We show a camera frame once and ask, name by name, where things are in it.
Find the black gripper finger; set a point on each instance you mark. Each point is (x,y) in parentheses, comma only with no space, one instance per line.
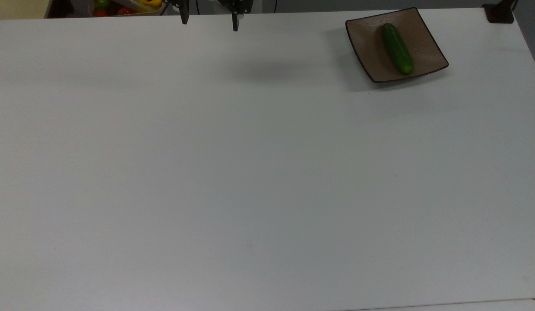
(184,12)
(235,21)

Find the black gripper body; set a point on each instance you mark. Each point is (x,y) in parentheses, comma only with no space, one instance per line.
(235,4)

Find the green cucumber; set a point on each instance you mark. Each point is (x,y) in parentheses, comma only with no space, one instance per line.
(397,48)

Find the square brown ceramic plate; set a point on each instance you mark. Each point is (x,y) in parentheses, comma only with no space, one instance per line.
(371,47)

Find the yellow toy pepper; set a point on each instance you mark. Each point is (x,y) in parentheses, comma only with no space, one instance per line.
(150,3)

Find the box of toy vegetables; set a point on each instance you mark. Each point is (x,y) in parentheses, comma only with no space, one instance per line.
(133,12)

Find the red toy tomato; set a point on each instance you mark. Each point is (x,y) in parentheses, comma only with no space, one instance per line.
(100,13)
(125,11)

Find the green toy pepper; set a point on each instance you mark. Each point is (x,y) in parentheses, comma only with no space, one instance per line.
(102,3)

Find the dark box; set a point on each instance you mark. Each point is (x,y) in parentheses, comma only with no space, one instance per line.
(60,7)

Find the black camera stand base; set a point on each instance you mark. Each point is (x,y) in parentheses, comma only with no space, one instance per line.
(499,13)

